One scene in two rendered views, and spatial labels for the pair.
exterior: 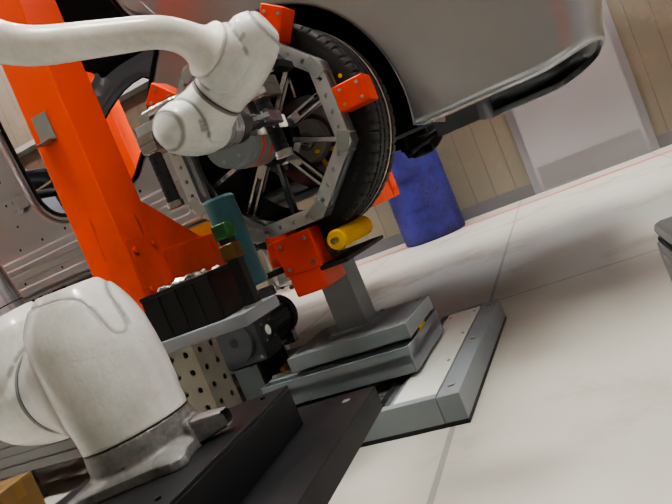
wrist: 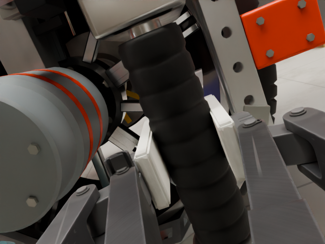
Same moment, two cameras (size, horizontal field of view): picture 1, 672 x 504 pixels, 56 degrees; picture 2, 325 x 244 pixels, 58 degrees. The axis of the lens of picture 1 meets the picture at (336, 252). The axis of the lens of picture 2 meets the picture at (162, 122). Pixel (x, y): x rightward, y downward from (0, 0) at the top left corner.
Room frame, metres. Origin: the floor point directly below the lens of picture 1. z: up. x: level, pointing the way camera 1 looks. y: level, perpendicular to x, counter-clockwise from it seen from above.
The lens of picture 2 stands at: (1.36, 0.08, 0.89)
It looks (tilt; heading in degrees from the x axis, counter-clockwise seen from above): 13 degrees down; 343
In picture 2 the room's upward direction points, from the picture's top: 22 degrees counter-clockwise
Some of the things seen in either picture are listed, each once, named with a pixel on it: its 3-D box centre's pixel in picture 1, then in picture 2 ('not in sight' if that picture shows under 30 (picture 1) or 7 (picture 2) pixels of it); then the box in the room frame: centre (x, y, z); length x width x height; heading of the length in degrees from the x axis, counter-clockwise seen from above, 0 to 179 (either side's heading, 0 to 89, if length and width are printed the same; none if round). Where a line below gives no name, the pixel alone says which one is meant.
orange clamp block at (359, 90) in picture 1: (355, 93); (274, 30); (1.67, -0.20, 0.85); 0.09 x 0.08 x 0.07; 66
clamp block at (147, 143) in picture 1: (156, 142); not in sight; (1.68, 0.33, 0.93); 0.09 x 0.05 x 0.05; 156
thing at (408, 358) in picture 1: (355, 358); not in sight; (1.97, 0.07, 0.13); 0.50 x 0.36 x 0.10; 66
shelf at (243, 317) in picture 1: (193, 333); not in sight; (1.58, 0.41, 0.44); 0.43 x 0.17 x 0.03; 66
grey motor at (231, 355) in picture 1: (271, 340); not in sight; (2.17, 0.32, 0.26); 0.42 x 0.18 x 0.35; 156
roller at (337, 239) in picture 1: (351, 232); not in sight; (1.84, -0.06, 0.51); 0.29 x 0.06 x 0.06; 156
